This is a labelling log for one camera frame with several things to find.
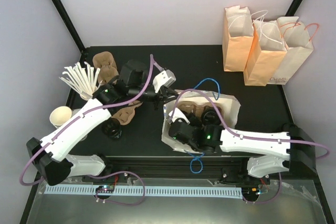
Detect cup of white straws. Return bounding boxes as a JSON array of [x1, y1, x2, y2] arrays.
[[59, 62, 102, 101]]

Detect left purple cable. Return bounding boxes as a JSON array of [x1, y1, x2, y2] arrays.
[[19, 54, 161, 187]]

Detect purple cable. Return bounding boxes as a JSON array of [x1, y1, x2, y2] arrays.
[[19, 54, 161, 187], [173, 89, 330, 159]]

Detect orange paper bag middle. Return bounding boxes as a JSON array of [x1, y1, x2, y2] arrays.
[[243, 20, 287, 86]]

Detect brown carrier half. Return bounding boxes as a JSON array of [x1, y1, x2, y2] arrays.
[[112, 100, 142, 125]]

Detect light blue cable duct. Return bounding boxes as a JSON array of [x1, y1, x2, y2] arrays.
[[44, 184, 243, 199]]

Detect brown pulp cup carrier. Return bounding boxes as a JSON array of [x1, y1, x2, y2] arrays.
[[176, 101, 215, 119]]

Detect brown cup carrier stack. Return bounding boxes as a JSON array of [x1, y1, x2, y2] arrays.
[[92, 51, 119, 84]]

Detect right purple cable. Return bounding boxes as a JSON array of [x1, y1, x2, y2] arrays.
[[173, 89, 330, 159]]

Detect blue checkered paper bag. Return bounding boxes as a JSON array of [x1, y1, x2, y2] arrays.
[[161, 89, 240, 161]]

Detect orange paper bag white handles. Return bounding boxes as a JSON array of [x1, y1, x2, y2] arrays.
[[222, 5, 268, 72]]

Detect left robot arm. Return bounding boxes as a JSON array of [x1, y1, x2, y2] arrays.
[[26, 58, 178, 186]]

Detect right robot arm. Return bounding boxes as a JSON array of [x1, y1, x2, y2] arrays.
[[162, 109, 317, 184]]

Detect beige paper bag orange handles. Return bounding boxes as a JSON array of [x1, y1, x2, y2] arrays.
[[268, 16, 319, 85]]

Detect white paper cup stack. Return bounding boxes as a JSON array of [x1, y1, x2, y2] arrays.
[[49, 106, 72, 129]]

